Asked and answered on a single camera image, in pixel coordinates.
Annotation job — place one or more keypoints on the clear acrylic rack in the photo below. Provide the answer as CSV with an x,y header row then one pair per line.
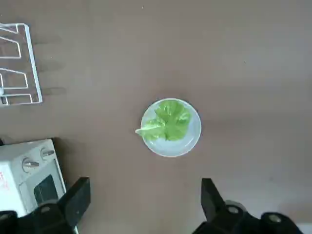
x,y
33,73

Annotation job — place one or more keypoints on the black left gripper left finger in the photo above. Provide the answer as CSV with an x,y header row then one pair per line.
x,y
73,202

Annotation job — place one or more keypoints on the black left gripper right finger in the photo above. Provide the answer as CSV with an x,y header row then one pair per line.
x,y
212,202

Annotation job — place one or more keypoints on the green lettuce leaf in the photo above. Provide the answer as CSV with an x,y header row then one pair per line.
x,y
170,122

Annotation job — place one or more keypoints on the large grey dish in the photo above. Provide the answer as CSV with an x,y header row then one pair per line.
x,y
175,147

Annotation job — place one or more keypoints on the white toaster oven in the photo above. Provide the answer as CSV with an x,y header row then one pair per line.
x,y
14,170

